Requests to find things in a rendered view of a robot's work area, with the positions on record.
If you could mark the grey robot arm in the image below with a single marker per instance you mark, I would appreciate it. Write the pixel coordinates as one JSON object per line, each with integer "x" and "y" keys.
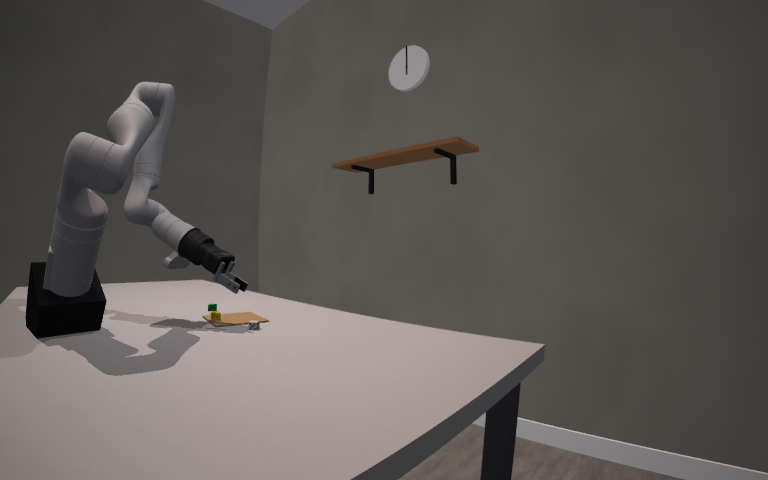
{"x": 102, "y": 166}

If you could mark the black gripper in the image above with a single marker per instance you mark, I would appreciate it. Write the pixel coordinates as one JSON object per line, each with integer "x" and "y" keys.
{"x": 192, "y": 245}

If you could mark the tan square mat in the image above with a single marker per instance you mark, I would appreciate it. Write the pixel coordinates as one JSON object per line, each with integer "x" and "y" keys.
{"x": 232, "y": 319}

